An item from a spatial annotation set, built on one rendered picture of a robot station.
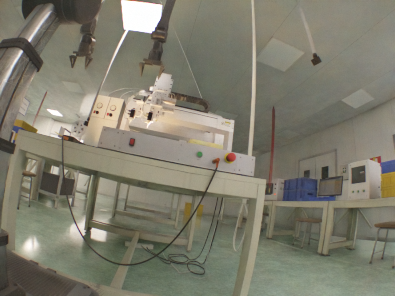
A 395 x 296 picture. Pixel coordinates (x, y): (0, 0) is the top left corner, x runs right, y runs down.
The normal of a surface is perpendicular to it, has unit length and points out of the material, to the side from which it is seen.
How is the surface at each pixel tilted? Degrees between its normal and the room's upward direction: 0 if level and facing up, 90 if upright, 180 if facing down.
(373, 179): 90
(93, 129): 90
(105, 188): 90
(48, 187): 90
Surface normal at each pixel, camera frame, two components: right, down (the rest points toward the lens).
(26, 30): 0.18, -0.23
